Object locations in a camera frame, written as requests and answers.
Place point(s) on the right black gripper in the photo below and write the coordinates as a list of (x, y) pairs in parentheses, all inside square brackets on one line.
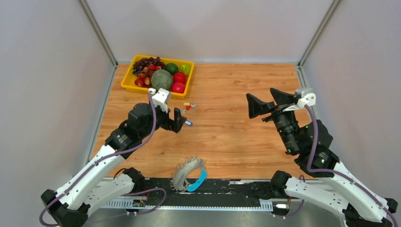
[(257, 107)]

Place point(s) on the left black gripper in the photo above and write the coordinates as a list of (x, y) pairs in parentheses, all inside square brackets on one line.
[(171, 124)]

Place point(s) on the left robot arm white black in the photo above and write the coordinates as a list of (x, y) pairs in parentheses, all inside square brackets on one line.
[(72, 204)]

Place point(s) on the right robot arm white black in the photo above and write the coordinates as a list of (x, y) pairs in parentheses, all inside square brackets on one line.
[(307, 138)]

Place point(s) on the pink red apple lower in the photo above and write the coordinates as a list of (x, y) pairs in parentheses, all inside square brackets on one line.
[(178, 87)]

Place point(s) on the red apple upper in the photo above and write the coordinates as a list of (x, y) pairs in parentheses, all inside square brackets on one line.
[(179, 77)]

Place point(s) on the green netted melon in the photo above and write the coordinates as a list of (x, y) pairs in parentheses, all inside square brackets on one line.
[(162, 79)]

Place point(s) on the dark green lime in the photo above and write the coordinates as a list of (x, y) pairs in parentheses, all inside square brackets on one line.
[(171, 68)]

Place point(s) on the small red peaches cluster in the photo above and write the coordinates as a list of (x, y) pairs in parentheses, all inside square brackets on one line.
[(143, 75)]

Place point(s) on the dark purple grape bunch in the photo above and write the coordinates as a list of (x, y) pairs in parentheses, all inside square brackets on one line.
[(147, 64)]

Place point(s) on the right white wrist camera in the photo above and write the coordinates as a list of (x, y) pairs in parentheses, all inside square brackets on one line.
[(303, 96)]

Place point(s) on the right corner aluminium post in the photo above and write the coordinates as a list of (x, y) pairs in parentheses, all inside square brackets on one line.
[(321, 28)]

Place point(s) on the corner aluminium post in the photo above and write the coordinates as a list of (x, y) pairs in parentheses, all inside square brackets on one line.
[(98, 32), (321, 28)]

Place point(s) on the left corner aluminium post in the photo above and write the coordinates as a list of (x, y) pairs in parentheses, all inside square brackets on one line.
[(98, 32)]

